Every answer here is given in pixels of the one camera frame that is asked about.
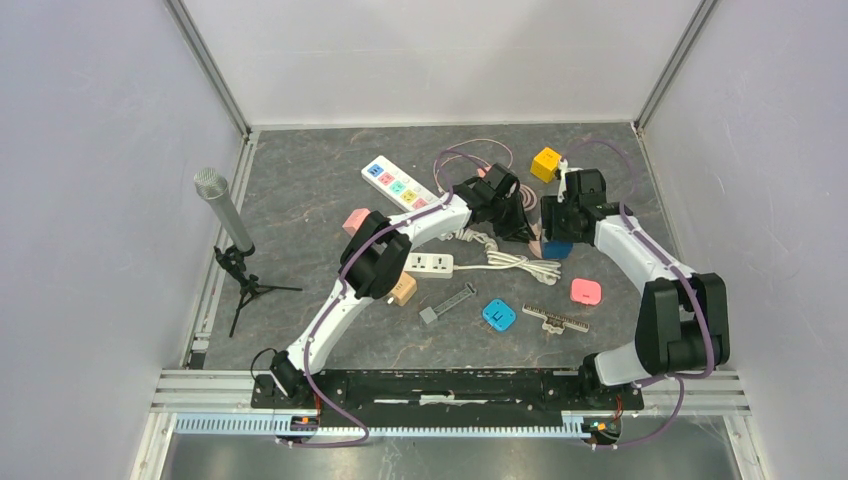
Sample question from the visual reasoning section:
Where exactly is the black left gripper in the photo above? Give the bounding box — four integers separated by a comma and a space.
487, 195, 535, 247

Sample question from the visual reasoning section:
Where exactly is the dark blue cube socket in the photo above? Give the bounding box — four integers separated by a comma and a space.
540, 241, 574, 260

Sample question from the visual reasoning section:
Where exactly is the pink round socket base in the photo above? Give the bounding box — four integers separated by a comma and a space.
528, 239, 543, 259

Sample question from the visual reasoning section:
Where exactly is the yellow cube plug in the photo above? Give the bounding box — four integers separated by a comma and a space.
530, 147, 563, 183

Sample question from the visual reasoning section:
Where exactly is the pink and blue block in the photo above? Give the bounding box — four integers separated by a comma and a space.
570, 278, 603, 306

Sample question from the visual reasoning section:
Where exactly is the long white power strip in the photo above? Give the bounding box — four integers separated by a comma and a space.
360, 155, 439, 212

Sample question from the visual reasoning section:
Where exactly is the small white power strip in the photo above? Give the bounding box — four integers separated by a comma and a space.
404, 252, 454, 279

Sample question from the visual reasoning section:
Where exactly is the blue plug adapter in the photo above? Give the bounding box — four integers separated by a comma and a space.
481, 298, 517, 333

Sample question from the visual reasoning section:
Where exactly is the beige dragon plug adapter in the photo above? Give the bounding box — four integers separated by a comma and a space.
387, 272, 417, 307

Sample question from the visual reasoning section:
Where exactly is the pink cube plug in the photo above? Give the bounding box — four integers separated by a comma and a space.
342, 208, 370, 237

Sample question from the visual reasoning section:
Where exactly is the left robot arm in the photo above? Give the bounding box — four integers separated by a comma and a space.
269, 164, 534, 408

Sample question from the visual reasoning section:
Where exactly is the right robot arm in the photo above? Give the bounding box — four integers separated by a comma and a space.
540, 169, 731, 408

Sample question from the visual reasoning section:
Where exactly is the beige toothed ruler piece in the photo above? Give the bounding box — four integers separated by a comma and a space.
521, 304, 590, 335

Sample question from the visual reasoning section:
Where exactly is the silver microphone on stand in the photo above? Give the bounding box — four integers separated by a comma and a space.
193, 167, 302, 338

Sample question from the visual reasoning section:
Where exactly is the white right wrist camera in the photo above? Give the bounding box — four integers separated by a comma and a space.
557, 157, 571, 203

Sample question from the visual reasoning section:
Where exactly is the pink thin cable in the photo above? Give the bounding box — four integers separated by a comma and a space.
430, 137, 515, 197

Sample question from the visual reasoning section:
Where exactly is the white power strip cable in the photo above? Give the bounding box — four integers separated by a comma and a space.
450, 228, 563, 287

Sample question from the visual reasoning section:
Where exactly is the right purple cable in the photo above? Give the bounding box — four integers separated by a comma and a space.
559, 139, 718, 452

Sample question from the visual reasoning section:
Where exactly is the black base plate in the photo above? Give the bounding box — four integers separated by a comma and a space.
251, 368, 644, 429

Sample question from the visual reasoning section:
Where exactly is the aluminium front rail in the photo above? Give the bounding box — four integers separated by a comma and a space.
151, 368, 750, 438

